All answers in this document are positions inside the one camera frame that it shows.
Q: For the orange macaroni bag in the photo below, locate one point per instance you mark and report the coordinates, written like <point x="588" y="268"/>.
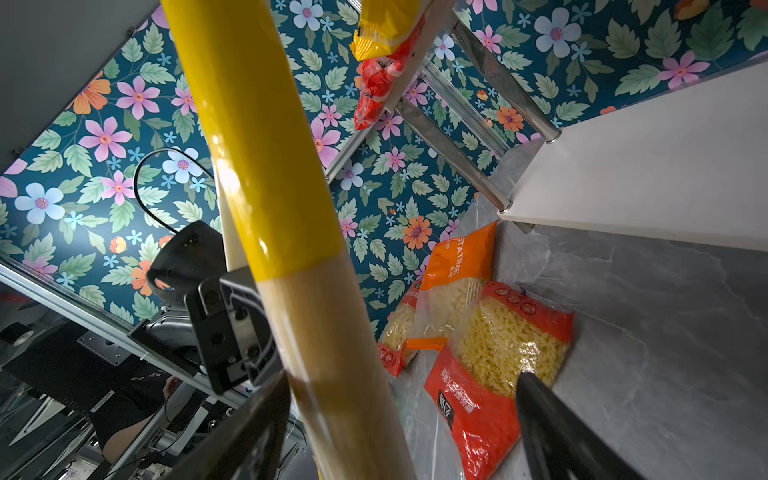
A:
<point x="459" y="269"/>

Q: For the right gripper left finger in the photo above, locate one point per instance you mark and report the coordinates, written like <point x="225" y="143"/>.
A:
<point x="248" y="445"/>

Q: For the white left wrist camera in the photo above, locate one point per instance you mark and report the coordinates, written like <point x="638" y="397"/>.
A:
<point x="235" y="256"/>

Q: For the red macaroni bag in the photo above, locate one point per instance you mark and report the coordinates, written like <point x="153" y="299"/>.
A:
<point x="393" y="353"/>

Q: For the white two-tier shelf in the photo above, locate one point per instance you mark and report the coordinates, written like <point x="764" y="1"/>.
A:
<point x="688" y="166"/>

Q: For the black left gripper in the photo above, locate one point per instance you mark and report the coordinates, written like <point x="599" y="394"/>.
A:
<point x="233" y="335"/>

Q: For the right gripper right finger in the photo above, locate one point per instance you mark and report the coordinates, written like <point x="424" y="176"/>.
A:
<point x="557" y="443"/>

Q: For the red fusilli bag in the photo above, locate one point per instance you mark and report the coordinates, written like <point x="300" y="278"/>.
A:
<point x="503" y="334"/>

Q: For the yellow spaghetti bag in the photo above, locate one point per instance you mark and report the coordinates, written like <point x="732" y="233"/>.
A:
<point x="267" y="164"/>
<point x="384" y="25"/>

